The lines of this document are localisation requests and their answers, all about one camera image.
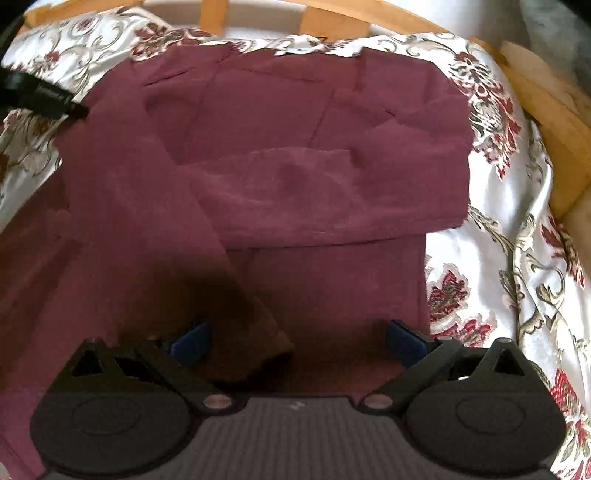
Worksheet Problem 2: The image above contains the wooden bed frame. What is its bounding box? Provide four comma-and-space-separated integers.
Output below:
21, 0, 591, 227

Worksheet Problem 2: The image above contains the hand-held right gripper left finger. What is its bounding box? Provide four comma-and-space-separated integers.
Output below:
64, 322, 238, 415

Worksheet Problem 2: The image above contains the maroon garment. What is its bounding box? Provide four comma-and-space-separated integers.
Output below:
0, 39, 472, 480

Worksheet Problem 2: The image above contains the floral satin bedspread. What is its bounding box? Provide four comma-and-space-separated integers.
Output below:
0, 4, 591, 480

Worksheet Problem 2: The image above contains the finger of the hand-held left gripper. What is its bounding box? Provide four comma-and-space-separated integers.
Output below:
0, 68, 89, 119

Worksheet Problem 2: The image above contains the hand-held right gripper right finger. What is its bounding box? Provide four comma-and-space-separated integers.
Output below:
358, 319, 539, 414

